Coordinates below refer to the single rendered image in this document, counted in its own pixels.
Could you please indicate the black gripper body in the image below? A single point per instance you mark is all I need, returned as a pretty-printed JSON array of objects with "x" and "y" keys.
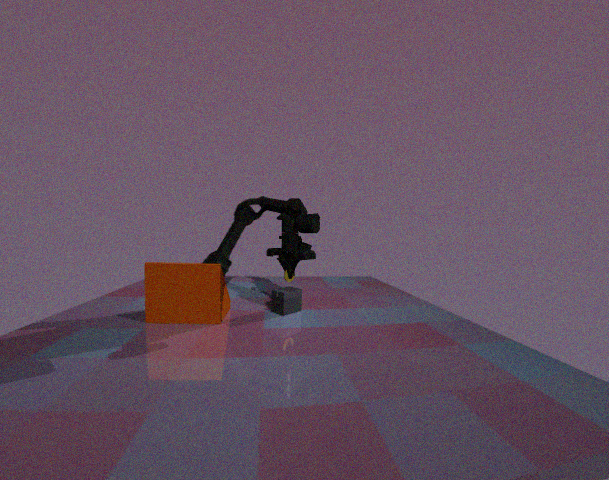
[{"x": 290, "y": 248}]

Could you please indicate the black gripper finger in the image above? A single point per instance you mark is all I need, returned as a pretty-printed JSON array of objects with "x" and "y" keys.
[
  {"x": 283, "y": 263},
  {"x": 291, "y": 265}
]

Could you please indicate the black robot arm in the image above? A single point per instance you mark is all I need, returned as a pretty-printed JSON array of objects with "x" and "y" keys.
[{"x": 294, "y": 220}]

